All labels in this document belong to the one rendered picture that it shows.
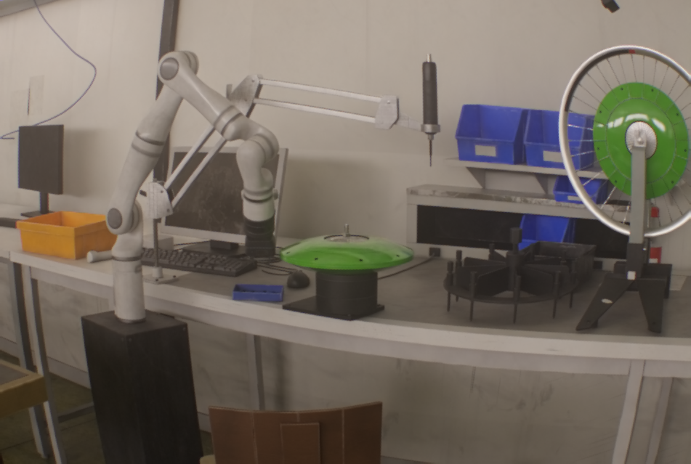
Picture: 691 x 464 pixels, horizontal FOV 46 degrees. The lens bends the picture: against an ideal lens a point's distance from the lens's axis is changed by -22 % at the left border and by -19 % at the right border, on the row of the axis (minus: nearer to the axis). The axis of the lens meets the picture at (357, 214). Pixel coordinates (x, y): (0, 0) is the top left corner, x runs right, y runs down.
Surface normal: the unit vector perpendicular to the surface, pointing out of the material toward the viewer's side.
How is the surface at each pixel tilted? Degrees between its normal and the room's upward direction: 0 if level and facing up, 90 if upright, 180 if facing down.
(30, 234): 94
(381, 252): 23
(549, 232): 90
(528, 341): 90
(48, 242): 94
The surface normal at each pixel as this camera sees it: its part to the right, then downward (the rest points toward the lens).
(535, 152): -0.47, 0.28
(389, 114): -0.15, 0.14
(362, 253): 0.12, -0.86
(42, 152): -0.65, 0.10
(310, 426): 0.24, 0.18
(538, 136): 0.88, 0.03
